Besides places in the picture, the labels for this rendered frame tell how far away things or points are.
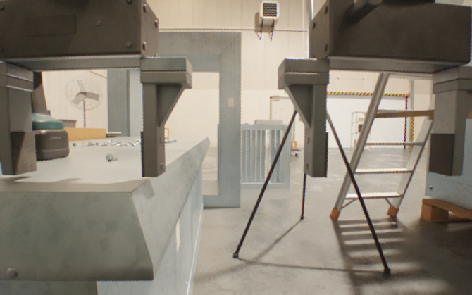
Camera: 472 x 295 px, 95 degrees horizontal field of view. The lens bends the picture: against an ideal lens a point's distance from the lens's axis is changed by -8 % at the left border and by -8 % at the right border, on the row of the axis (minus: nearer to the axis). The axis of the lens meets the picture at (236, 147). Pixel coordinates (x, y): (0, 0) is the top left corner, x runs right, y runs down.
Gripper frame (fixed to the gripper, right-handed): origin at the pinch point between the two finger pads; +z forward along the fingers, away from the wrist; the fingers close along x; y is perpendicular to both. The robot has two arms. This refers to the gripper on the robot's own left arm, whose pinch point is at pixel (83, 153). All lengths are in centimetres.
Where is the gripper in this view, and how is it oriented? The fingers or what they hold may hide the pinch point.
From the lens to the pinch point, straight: 25.3
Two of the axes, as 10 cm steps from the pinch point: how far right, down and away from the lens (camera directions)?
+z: 0.0, 10.0, 0.7
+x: -10.0, 0.0, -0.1
